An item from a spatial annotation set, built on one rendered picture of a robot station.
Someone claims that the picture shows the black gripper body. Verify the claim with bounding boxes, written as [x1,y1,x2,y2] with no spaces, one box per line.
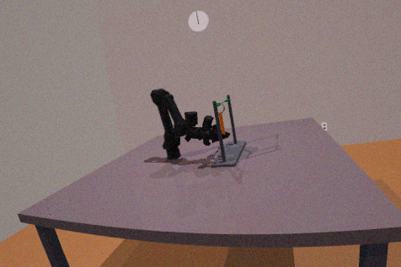
[196,124,217,146]

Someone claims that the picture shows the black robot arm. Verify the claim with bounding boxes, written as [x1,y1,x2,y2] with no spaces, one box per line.
[151,88,213,159]

